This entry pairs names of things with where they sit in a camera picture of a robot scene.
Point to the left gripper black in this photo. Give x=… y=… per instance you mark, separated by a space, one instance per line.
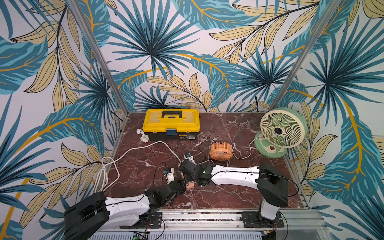
x=183 y=187

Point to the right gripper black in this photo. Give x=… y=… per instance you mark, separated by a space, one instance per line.
x=186 y=169

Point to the small orange desk fan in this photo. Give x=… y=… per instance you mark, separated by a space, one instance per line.
x=221 y=151

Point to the pink power strip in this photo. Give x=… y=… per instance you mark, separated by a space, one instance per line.
x=190 y=185

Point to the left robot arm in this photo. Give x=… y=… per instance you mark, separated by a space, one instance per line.
x=98 y=212

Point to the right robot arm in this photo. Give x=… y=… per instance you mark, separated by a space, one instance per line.
x=271 y=183

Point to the green cream desk fan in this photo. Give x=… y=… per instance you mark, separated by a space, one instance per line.
x=281 y=129

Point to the yellow black toolbox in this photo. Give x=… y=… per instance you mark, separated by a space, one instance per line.
x=172 y=125

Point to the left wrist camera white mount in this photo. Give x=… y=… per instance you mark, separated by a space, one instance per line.
x=169 y=173

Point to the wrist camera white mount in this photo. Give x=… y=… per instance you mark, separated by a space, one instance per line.
x=169 y=173
x=188 y=156

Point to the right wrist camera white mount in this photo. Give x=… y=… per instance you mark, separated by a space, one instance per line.
x=188 y=156

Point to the aluminium front rail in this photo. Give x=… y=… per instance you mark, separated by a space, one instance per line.
x=223 y=225

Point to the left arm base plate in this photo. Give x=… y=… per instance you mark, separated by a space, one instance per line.
x=150 y=221

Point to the white wall plug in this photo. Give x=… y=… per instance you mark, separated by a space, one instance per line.
x=144 y=137

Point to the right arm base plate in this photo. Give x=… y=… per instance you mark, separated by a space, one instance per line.
x=253 y=220

